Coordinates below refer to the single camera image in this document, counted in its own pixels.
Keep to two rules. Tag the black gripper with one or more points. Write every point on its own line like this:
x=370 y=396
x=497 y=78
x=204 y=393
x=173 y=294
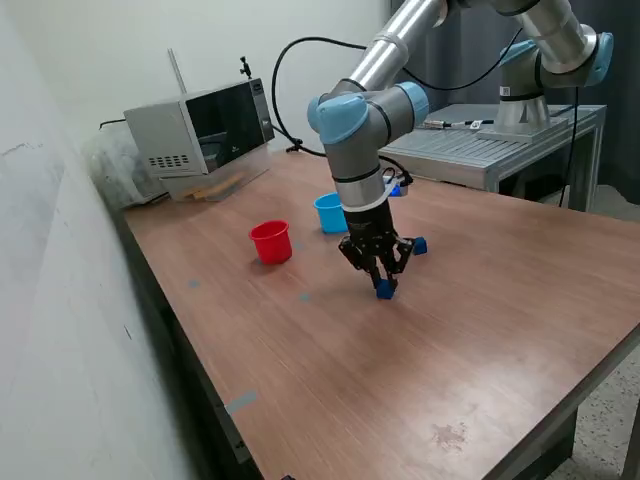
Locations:
x=370 y=225

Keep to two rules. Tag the blue cube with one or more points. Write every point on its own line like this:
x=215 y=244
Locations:
x=385 y=292
x=421 y=246

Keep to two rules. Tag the silver blue UR5e robot arm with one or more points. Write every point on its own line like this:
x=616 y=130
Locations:
x=350 y=145

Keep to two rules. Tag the blue plastic cup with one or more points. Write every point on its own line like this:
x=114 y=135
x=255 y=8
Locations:
x=327 y=215

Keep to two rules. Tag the red plastic cup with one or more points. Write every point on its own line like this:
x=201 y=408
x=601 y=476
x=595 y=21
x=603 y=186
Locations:
x=270 y=245

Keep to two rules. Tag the aluminium profile robot stand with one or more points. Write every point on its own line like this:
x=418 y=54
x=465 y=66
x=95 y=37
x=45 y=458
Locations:
x=450 y=145

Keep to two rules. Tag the long pale tape strip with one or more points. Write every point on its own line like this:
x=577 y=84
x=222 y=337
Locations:
x=240 y=401

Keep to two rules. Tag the aluminium mounting plate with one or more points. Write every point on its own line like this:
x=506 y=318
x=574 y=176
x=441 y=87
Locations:
x=552 y=125

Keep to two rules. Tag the silver microwave oven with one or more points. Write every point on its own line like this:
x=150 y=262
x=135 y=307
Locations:
x=165 y=135

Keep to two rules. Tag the thin white rod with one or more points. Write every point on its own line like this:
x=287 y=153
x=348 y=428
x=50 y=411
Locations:
x=177 y=72

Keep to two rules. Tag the translucent plastic bag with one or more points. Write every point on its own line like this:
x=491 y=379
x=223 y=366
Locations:
x=115 y=170

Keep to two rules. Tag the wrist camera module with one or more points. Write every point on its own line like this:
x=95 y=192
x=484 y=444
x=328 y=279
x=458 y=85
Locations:
x=397 y=189

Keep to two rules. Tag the small black camera mount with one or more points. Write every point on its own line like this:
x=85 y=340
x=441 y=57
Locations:
x=245 y=67

